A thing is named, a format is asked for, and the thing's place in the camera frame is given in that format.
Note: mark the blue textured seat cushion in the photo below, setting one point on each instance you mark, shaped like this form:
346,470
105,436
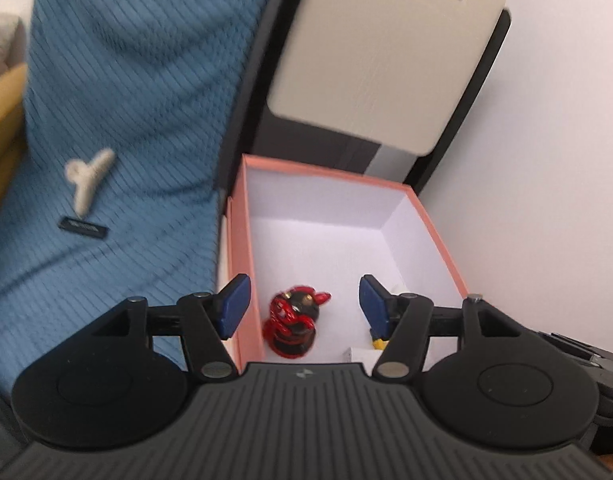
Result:
136,85

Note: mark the grey dotted duvet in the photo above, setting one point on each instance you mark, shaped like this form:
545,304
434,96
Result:
1,40

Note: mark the pink cardboard box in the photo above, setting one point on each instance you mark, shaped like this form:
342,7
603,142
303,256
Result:
326,210

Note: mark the red and black toy figure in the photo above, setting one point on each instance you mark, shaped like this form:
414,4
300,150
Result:
294,322

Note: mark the white hair claw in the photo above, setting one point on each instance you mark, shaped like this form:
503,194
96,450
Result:
89,180

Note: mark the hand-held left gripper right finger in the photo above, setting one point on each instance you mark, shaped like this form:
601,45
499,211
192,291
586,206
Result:
374,305

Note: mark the black rectangular bar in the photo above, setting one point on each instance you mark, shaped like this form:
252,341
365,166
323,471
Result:
84,227

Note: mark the mustard bed frame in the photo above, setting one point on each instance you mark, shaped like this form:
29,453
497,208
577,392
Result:
1,120

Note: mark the beige folding chair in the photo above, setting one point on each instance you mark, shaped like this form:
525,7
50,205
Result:
386,60

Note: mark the white charger cube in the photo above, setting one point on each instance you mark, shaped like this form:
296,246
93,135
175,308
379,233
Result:
361,355

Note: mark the yellow screwdriver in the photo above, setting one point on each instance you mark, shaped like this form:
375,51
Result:
379,343

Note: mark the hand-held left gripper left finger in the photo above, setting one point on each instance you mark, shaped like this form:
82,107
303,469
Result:
234,305

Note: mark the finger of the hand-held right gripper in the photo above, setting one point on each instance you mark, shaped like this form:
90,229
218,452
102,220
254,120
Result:
568,345

